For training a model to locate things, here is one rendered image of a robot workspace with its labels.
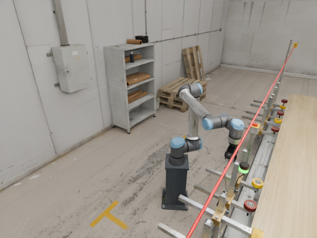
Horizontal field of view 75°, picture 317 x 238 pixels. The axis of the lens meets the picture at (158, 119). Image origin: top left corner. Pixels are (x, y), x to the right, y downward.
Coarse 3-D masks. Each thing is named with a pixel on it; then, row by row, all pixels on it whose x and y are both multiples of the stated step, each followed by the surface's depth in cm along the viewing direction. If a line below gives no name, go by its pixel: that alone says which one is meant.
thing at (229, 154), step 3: (228, 147) 154; (231, 147) 153; (234, 147) 152; (228, 150) 152; (231, 150) 152; (234, 150) 152; (228, 153) 150; (231, 153) 150; (225, 156) 150; (228, 156) 149; (231, 156) 149
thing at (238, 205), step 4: (196, 184) 163; (196, 188) 162; (200, 188) 159; (204, 188) 159; (204, 192) 158; (208, 192) 156; (216, 192) 156; (216, 196) 153; (232, 200) 149; (232, 204) 148; (236, 204) 146; (240, 204) 146; (240, 208) 145; (244, 208) 143; (248, 212) 142
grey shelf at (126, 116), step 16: (112, 48) 336; (128, 48) 335; (144, 48) 407; (112, 64) 349; (128, 64) 361; (144, 64) 422; (112, 80) 364; (144, 80) 399; (112, 96) 381; (144, 96) 428; (112, 112) 399; (128, 112) 377; (144, 112) 448; (128, 128) 390
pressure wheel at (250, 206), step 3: (246, 201) 142; (249, 201) 143; (252, 201) 142; (246, 204) 140; (249, 204) 140; (252, 204) 140; (255, 204) 140; (246, 207) 139; (249, 207) 138; (252, 207) 138; (255, 207) 138; (249, 210) 138; (252, 210) 138; (255, 210) 139
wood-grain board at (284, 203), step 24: (288, 120) 250; (312, 120) 250; (288, 144) 205; (312, 144) 205; (288, 168) 174; (312, 168) 174; (264, 192) 150; (288, 192) 150; (312, 192) 150; (264, 216) 133; (288, 216) 133; (312, 216) 133
